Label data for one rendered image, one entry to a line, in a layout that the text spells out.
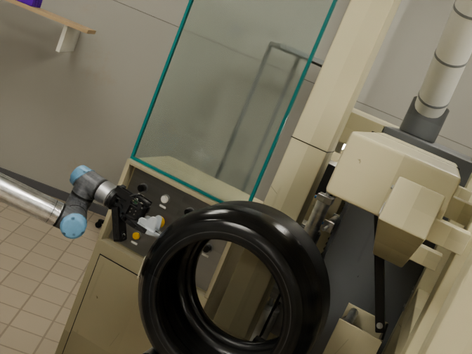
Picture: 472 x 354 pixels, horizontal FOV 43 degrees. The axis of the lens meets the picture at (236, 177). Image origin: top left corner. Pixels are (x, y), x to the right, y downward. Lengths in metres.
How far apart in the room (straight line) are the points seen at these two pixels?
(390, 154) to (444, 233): 0.20
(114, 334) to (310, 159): 1.20
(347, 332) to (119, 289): 1.05
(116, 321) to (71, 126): 3.15
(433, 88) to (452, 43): 0.21
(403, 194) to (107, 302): 1.70
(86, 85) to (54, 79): 0.28
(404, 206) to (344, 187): 0.17
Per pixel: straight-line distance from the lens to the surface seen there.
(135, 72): 5.43
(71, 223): 1.86
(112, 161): 5.56
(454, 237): 1.33
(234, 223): 1.69
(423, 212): 1.24
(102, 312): 2.70
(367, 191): 1.34
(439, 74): 2.37
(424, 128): 2.49
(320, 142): 1.99
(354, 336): 2.00
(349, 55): 1.99
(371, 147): 1.34
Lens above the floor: 1.85
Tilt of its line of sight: 11 degrees down
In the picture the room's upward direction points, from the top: 23 degrees clockwise
